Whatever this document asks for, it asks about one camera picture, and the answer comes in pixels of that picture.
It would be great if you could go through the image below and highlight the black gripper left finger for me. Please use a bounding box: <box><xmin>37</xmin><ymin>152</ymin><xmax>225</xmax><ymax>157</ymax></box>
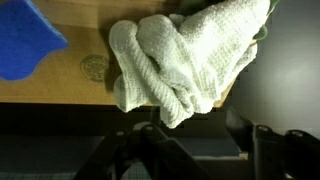
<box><xmin>73</xmin><ymin>122</ymin><xmax>214</xmax><ymax>180</ymax></box>

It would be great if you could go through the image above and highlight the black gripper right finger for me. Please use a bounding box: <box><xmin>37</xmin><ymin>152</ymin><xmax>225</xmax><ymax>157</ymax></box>
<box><xmin>225</xmin><ymin>106</ymin><xmax>320</xmax><ymax>180</ymax></box>

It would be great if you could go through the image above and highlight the white terry towel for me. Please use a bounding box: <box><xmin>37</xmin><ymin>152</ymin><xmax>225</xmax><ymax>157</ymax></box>
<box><xmin>108</xmin><ymin>0</ymin><xmax>272</xmax><ymax>130</ymax></box>

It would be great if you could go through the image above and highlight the large cardboard box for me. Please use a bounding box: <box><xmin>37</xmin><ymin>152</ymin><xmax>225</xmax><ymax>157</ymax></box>
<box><xmin>0</xmin><ymin>0</ymin><xmax>271</xmax><ymax>108</ymax></box>

